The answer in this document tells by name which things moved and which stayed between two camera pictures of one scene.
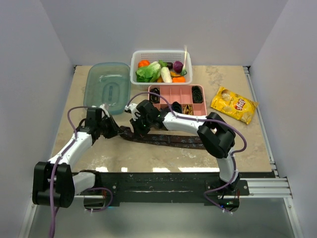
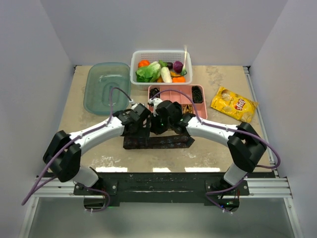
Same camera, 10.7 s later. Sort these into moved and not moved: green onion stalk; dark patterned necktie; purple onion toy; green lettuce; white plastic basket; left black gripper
Moved: dark patterned necktie; left black gripper
Not moved: white plastic basket; purple onion toy; green onion stalk; green lettuce
